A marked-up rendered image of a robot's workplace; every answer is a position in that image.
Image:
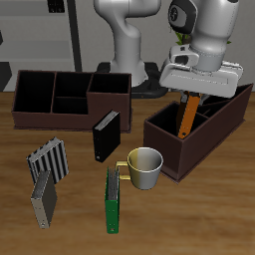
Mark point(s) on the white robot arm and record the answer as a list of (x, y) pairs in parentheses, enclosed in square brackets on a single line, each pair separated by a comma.
[(127, 50)]

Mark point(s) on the white shelf unit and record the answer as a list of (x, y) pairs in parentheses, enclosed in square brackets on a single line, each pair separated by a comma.
[(36, 36)]

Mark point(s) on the green book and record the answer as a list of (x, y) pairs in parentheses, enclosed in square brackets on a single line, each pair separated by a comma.
[(112, 205)]

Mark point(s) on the orange book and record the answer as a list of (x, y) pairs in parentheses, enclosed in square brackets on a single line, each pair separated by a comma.
[(188, 116)]

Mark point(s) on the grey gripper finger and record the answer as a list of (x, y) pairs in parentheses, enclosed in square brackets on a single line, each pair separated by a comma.
[(184, 97), (204, 97)]

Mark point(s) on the grey book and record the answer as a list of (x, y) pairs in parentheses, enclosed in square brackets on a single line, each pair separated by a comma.
[(45, 202)]

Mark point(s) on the black white striped book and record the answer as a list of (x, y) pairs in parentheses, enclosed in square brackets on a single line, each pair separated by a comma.
[(50, 159)]

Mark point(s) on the green pot plant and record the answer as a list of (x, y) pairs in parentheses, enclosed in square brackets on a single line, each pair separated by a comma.
[(181, 37)]

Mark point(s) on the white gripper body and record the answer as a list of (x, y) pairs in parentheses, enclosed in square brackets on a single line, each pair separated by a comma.
[(199, 81)]

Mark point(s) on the white yellow mug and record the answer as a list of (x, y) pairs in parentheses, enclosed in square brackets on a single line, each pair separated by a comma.
[(144, 169)]

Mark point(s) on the dark brown desk caddy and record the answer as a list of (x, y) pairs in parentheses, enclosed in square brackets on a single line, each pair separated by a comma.
[(106, 106), (199, 146)]

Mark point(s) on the flat black base plate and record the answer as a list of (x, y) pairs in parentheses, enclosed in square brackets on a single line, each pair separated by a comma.
[(153, 87)]

